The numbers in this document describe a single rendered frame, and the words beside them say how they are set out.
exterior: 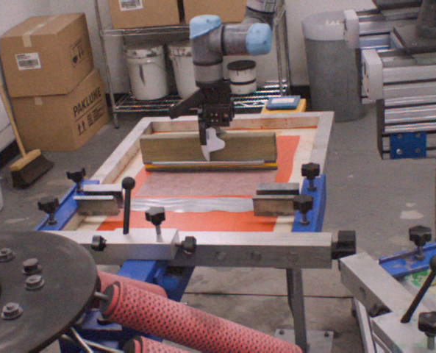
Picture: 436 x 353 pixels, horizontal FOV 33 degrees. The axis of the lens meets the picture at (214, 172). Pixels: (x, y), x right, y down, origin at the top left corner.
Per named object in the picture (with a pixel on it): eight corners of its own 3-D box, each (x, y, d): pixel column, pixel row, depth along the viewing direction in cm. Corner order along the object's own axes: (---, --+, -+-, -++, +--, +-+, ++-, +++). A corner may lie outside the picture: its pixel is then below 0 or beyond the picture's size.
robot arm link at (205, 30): (218, 20, 170) (184, 21, 172) (222, 66, 175) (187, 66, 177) (226, 12, 177) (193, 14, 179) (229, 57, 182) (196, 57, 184)
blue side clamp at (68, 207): (85, 201, 185) (80, 176, 182) (104, 201, 184) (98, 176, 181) (34, 263, 158) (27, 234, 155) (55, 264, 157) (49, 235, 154)
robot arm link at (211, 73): (189, 67, 177) (197, 57, 184) (191, 84, 179) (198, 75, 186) (219, 66, 175) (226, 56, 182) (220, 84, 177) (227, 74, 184)
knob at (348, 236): (326, 257, 140) (324, 223, 137) (356, 257, 139) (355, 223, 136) (323, 278, 133) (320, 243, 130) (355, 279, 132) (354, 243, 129)
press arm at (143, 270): (138, 265, 142) (134, 243, 140) (168, 266, 141) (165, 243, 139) (108, 318, 127) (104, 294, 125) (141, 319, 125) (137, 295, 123)
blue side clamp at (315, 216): (305, 201, 172) (303, 173, 169) (326, 200, 171) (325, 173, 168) (290, 268, 145) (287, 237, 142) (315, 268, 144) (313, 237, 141)
